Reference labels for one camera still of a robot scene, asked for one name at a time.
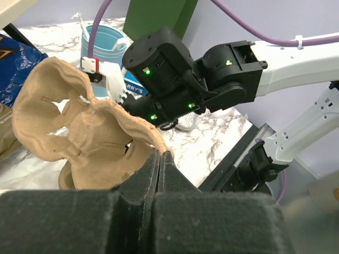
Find light blue cup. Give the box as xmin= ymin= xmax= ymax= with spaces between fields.
xmin=81 ymin=25 xmax=128 ymax=97

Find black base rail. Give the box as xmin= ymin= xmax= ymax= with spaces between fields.
xmin=199 ymin=124 xmax=275 ymax=192

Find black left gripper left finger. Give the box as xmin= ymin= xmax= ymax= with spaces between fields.
xmin=1 ymin=150 xmax=160 ymax=253

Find silver glitter pouch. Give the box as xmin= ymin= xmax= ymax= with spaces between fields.
xmin=175 ymin=112 xmax=198 ymax=132

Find brown cardboard cup carrier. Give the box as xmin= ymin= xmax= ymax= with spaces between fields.
xmin=12 ymin=57 xmax=168 ymax=190

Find white stirrers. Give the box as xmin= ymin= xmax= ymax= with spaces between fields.
xmin=71 ymin=12 xmax=90 ymax=40

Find green paper bag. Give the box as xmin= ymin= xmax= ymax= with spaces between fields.
xmin=123 ymin=0 xmax=198 ymax=41

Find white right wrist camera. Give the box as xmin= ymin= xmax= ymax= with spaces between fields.
xmin=80 ymin=57 xmax=127 ymax=103

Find brown snack bag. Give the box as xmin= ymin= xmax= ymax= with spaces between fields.
xmin=0 ymin=103 xmax=21 ymax=161

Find black frame beige shelf rack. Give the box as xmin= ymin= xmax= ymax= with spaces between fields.
xmin=0 ymin=0 xmax=38 ymax=48

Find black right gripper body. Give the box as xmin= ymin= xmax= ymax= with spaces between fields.
xmin=122 ymin=27 xmax=206 ymax=127

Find blue snack bag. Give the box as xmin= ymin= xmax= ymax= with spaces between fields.
xmin=0 ymin=34 xmax=48 ymax=107

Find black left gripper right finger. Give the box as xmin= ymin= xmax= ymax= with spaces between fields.
xmin=150 ymin=151 xmax=294 ymax=253

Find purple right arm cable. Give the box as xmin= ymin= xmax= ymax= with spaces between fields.
xmin=87 ymin=0 xmax=339 ymax=204

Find blue razor box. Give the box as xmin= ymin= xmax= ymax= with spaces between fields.
xmin=123 ymin=71 xmax=148 ymax=96

